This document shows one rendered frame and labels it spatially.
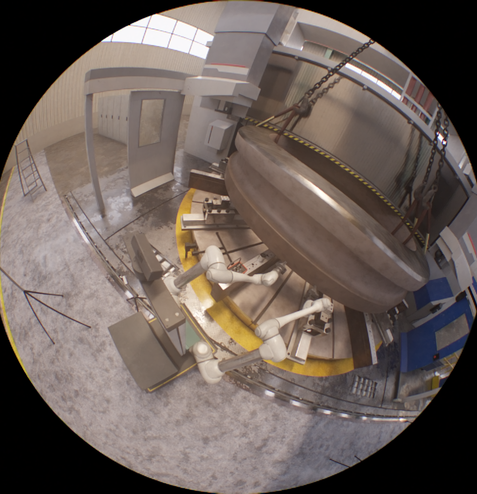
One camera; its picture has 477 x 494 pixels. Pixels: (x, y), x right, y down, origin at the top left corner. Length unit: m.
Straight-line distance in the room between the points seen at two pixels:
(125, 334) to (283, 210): 1.93
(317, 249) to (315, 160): 4.21
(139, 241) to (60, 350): 2.55
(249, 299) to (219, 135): 4.38
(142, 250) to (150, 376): 1.11
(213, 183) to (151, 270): 3.21
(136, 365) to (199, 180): 3.23
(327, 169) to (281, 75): 3.26
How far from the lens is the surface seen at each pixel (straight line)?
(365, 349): 2.93
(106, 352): 2.43
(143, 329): 1.42
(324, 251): 1.88
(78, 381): 2.68
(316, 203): 1.57
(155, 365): 1.38
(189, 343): 1.72
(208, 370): 1.47
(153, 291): 0.47
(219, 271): 1.20
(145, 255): 0.41
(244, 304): 2.15
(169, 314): 0.44
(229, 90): 3.25
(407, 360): 5.66
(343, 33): 7.27
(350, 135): 4.62
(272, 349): 1.22
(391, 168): 4.91
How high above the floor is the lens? 2.20
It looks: 46 degrees down
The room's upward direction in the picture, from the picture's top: 24 degrees clockwise
